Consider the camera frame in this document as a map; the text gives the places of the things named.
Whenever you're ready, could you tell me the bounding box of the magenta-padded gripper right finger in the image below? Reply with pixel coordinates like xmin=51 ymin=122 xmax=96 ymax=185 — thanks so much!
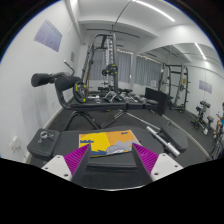
xmin=131 ymin=142 xmax=184 ymax=185

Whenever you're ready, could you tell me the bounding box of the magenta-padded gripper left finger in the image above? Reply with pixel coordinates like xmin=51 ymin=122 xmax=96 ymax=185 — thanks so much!
xmin=41 ymin=143 xmax=92 ymax=185

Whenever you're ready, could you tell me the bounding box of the yellow orange printed towel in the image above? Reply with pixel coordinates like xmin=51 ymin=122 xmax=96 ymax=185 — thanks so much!
xmin=78 ymin=129 xmax=141 ymax=158

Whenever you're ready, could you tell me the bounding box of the black padded weight bench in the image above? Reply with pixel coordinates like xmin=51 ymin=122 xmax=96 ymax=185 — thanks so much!
xmin=26 ymin=123 xmax=190 ymax=191

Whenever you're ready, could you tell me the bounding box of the silver barbell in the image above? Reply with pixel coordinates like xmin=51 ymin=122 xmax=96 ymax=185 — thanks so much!
xmin=124 ymin=111 xmax=182 ymax=158

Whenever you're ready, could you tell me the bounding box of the silver barbell spring collar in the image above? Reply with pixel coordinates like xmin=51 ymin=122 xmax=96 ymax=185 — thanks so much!
xmin=37 ymin=130 xmax=55 ymax=144

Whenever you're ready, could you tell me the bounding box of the black roller pad bench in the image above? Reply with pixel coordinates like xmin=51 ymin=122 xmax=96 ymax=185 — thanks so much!
xmin=30 ymin=59 xmax=160 ymax=132

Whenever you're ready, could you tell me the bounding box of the black box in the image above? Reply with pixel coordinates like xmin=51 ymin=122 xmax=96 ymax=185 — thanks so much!
xmin=144 ymin=87 xmax=170 ymax=116

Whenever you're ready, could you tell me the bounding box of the black yellow weight plate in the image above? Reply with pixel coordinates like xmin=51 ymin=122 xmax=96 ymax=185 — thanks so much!
xmin=101 ymin=64 xmax=119 ymax=77
xmin=72 ymin=80 xmax=89 ymax=104

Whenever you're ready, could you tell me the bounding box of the dumbbells group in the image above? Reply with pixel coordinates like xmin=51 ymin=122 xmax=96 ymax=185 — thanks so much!
xmin=96 ymin=84 xmax=148 ymax=104

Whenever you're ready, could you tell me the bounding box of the black exercise machine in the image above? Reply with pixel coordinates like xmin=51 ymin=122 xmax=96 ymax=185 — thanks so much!
xmin=191 ymin=100 xmax=214 ymax=136

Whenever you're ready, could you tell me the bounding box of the person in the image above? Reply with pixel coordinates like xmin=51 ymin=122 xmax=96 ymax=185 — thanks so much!
xmin=214 ymin=101 xmax=224 ymax=138

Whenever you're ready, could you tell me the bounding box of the black squat rack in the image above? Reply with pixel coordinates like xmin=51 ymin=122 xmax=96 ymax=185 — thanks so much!
xmin=159 ymin=63 xmax=190 ymax=113

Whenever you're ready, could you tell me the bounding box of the grey window curtain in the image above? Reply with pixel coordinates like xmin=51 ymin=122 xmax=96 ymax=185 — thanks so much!
xmin=89 ymin=49 xmax=133 ymax=84
xmin=134 ymin=54 xmax=163 ymax=88

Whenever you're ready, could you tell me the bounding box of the black power rack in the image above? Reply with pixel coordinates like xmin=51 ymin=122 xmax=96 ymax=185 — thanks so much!
xmin=81 ymin=32 xmax=121 ymax=101

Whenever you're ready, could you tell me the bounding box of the long ceiling light strip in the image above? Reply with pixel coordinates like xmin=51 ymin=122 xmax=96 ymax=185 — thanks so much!
xmin=133 ymin=0 xmax=177 ymax=23
xmin=194 ymin=42 xmax=208 ymax=61

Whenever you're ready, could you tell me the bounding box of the white wall socket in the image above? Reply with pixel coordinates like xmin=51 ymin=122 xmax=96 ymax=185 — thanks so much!
xmin=8 ymin=135 xmax=22 ymax=154

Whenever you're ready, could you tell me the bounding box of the small purple wall poster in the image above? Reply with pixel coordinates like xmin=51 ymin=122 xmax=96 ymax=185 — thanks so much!
xmin=198 ymin=79 xmax=213 ymax=94

